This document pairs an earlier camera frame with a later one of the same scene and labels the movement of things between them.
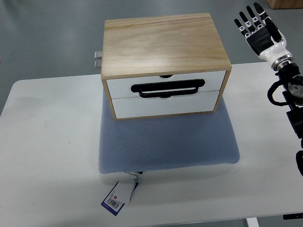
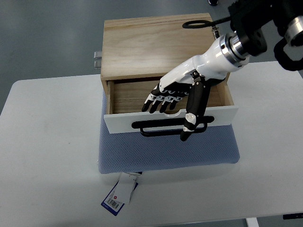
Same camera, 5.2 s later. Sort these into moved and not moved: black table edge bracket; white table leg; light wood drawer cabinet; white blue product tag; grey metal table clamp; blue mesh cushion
Moved: light wood drawer cabinet
Not moved: white table leg; blue mesh cushion; black table edge bracket; white blue product tag; grey metal table clamp
